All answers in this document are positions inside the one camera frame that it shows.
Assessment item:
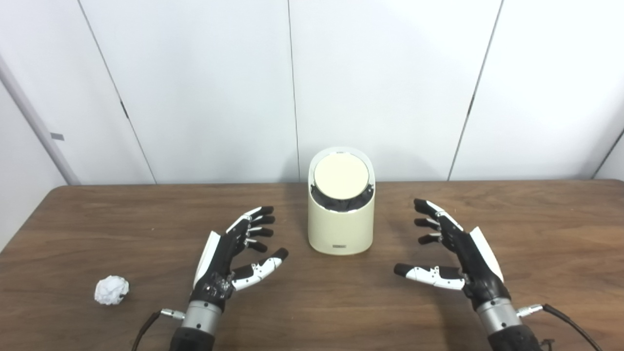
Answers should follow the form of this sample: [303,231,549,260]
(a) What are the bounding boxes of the white and black right hand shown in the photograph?
[394,198,511,310]

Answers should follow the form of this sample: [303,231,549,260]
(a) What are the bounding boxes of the cream-colored bin body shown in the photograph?
[308,147,376,255]

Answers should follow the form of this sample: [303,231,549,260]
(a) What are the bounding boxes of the white paper ball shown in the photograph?
[94,275,130,306]

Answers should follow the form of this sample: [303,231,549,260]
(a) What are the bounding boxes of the black bin liner bag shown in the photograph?
[311,183,375,213]

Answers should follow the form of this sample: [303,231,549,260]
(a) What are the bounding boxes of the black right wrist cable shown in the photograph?
[518,303,605,351]

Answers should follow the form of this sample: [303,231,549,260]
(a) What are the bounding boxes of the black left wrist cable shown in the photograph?
[132,308,187,351]

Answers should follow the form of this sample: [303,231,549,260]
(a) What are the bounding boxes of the white and black left hand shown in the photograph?
[189,206,289,312]

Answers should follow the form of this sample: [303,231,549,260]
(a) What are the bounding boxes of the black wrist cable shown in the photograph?
[518,303,605,351]
[132,308,187,351]

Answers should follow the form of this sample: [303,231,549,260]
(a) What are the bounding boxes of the grey wall corner post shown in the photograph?
[0,54,81,186]

